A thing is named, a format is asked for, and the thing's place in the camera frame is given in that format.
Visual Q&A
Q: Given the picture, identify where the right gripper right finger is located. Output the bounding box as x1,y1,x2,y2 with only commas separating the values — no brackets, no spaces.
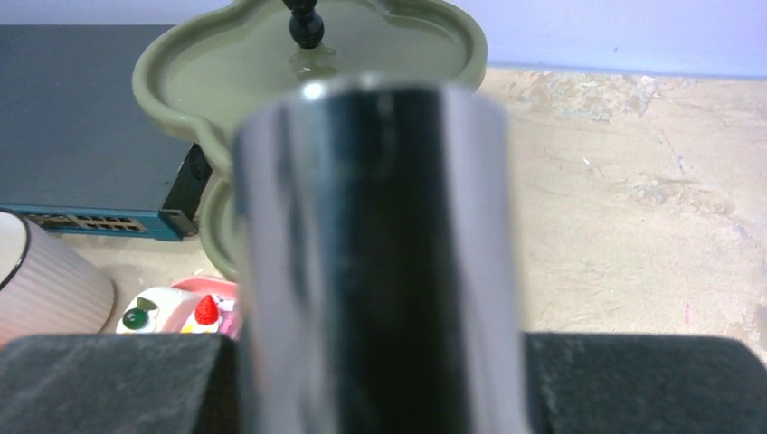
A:
525,333,766,433

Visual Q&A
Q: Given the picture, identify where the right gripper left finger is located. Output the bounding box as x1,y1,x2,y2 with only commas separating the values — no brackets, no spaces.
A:
1,334,239,433

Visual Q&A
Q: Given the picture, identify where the pink strawberry roll cake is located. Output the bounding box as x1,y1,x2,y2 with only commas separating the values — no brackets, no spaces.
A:
180,295,241,340

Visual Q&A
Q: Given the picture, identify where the white roll cake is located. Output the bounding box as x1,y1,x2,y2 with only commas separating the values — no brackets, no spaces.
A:
116,287,201,334

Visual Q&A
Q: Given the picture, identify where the pink serving tray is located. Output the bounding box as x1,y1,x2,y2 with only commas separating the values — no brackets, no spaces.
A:
171,276,237,299

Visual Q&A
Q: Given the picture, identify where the white ribbed cup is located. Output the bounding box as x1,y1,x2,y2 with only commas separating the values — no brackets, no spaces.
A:
1,210,115,345

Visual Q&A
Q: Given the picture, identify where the green three-tier stand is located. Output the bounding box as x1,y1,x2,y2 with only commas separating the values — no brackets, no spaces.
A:
132,1,488,280

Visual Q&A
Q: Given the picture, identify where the dark network switch box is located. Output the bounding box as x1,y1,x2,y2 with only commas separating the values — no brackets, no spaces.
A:
1,24,212,241

